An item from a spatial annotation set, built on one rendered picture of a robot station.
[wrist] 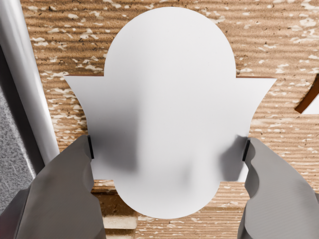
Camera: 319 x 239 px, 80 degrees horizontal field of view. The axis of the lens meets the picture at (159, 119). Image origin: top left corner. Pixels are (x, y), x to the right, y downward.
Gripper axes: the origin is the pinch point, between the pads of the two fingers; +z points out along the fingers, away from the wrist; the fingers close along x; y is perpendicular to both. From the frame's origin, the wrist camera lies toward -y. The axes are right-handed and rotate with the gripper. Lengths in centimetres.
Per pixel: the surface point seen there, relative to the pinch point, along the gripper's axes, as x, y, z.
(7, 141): -15.7, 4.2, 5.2
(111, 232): -5.0, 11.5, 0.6
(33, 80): -11.1, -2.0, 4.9
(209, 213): 4.8, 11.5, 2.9
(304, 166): 12.6, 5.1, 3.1
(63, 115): -8.3, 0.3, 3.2
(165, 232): 0.2, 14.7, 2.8
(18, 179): -16.1, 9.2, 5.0
